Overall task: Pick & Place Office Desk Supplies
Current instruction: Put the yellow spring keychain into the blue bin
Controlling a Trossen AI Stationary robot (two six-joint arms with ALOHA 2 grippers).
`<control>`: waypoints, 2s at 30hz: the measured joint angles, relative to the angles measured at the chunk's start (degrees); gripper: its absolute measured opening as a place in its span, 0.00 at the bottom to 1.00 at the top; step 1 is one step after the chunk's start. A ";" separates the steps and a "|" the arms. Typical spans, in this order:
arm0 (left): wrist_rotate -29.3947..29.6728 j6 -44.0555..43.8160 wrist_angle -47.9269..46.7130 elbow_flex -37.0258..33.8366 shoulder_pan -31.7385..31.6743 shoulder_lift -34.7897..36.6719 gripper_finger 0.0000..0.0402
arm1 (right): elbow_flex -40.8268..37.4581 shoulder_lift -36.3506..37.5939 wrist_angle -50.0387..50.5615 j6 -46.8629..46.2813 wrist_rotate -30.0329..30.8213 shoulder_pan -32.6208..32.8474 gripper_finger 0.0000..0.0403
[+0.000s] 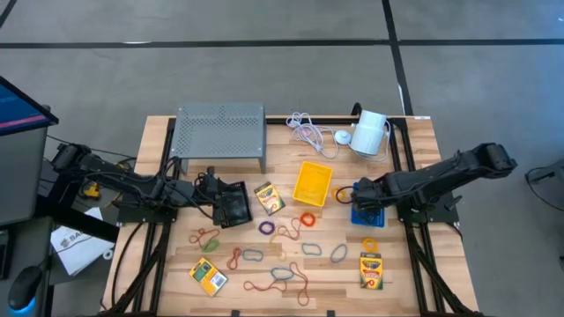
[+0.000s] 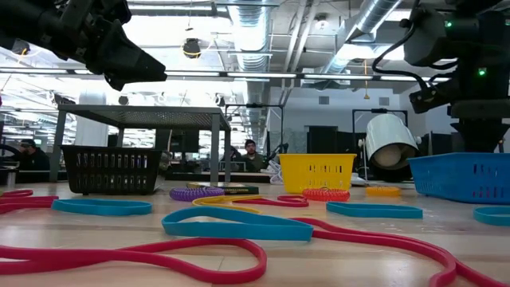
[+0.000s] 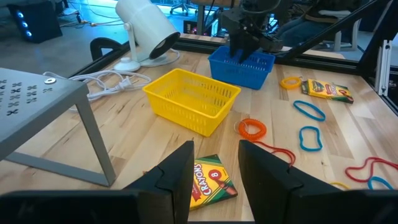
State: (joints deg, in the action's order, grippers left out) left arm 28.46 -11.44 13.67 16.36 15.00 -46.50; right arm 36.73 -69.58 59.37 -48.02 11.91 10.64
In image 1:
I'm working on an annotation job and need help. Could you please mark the computer monitor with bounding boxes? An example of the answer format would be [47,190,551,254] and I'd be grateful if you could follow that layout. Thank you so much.
[0,75,60,137]

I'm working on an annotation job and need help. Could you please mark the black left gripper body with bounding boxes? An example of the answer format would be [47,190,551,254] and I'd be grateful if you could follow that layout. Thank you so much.
[193,166,226,228]

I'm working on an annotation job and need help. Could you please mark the black power cable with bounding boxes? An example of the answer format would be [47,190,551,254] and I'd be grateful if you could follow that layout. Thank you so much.
[109,222,146,309]

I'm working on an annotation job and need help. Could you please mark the Crayola crayon box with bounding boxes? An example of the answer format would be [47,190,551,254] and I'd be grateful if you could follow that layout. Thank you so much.
[189,257,229,298]
[359,251,384,291]
[253,181,286,217]

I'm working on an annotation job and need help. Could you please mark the yellow clamp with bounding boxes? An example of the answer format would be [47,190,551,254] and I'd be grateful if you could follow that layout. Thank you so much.
[82,181,101,200]

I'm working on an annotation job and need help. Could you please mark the white power cable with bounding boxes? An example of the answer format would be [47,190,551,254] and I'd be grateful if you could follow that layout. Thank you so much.
[285,111,392,163]

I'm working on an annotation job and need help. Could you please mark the yellow rubber band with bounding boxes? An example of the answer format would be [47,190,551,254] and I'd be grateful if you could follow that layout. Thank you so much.
[268,232,290,262]

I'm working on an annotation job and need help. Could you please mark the black cart frame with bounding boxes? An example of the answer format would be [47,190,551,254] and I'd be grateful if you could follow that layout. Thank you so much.
[33,158,121,244]

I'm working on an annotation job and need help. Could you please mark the white cylindrical desk lamp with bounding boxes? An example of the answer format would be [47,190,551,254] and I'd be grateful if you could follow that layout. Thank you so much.
[350,109,389,158]

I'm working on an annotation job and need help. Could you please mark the black computer mouse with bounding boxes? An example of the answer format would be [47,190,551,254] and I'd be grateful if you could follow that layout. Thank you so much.
[7,265,44,312]

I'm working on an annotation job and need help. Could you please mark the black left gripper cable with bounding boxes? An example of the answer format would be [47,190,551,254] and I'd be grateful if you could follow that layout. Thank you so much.
[174,173,217,221]

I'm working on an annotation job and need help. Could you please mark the black keyboard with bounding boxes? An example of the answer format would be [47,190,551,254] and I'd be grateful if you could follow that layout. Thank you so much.
[0,228,14,281]

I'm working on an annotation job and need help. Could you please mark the black plastic basket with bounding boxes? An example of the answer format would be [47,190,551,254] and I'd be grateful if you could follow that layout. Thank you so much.
[213,180,254,230]

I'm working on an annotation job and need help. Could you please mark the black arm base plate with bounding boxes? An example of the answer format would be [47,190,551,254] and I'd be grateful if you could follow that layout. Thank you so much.
[115,203,180,225]
[395,188,460,225]

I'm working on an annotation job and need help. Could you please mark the white printed booklet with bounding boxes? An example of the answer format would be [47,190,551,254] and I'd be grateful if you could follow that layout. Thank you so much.
[49,206,116,277]

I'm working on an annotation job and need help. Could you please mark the blue plastic basket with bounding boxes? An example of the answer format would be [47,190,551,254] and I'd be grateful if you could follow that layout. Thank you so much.
[350,181,386,229]

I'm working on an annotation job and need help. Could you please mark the yellow plastic basket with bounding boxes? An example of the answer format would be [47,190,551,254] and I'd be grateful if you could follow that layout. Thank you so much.
[292,160,334,209]

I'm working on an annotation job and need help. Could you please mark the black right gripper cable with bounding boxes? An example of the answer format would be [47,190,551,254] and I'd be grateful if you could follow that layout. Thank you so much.
[334,185,354,205]

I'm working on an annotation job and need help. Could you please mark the grey perforated metal shelf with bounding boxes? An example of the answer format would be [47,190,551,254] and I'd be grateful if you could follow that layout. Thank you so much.
[169,102,269,175]

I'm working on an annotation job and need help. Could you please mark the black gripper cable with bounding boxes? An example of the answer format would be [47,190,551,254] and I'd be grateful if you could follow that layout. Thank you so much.
[174,173,217,221]
[334,185,354,205]

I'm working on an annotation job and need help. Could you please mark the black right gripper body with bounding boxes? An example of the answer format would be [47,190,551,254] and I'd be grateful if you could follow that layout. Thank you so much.
[352,173,391,221]

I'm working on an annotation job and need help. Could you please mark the grey computer cabinet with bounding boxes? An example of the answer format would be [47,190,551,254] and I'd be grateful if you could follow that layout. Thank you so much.
[0,125,49,227]

